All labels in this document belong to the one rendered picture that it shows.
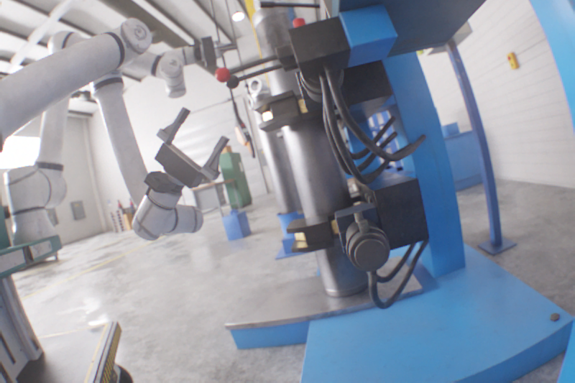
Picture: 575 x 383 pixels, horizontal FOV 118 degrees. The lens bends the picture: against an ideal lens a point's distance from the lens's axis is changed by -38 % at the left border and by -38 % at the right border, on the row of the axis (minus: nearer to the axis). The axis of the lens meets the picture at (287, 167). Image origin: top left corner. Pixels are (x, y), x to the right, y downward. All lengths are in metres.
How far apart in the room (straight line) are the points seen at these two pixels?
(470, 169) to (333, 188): 2.51
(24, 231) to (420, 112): 1.54
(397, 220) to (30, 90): 1.00
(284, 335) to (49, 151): 1.26
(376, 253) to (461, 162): 2.74
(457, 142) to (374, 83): 2.52
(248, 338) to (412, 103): 1.22
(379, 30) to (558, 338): 0.95
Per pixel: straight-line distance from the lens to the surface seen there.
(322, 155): 1.10
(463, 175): 3.38
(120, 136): 0.93
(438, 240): 1.23
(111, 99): 0.95
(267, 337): 1.29
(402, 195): 0.87
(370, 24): 0.59
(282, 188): 2.46
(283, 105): 1.00
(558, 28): 0.36
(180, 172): 0.70
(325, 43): 0.58
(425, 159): 1.16
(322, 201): 1.10
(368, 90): 0.89
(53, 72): 0.69
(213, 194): 7.03
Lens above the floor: 0.73
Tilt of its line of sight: 1 degrees up
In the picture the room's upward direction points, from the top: 15 degrees counter-clockwise
